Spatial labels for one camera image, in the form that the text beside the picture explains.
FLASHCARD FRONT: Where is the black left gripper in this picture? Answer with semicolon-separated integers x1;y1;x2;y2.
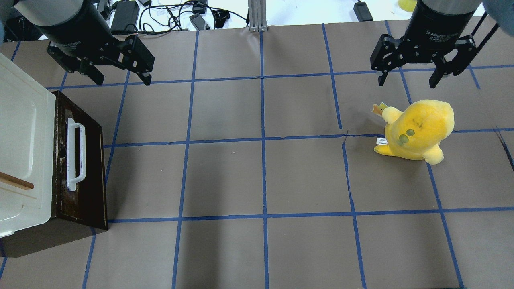
13;0;155;86

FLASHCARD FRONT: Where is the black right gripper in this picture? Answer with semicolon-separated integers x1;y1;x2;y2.
370;0;481;89

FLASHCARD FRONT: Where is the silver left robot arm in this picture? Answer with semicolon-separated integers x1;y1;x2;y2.
1;0;155;86

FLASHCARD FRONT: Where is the yellow plush toy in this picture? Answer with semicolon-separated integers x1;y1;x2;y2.
372;99;455;165

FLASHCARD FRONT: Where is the black power adapter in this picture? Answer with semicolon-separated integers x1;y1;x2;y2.
110;0;139;35

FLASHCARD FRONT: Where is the dark oven door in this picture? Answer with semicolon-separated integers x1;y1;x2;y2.
1;91;108;258

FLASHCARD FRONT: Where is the wooden stick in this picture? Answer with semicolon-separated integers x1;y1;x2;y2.
0;172;34;190

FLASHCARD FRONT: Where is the black cable bundle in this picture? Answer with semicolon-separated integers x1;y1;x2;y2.
139;0;249;33

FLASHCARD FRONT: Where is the white door handle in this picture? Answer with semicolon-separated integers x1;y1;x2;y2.
66;118;87;192

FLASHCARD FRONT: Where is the aluminium frame post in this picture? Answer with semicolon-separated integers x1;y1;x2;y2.
248;0;268;32

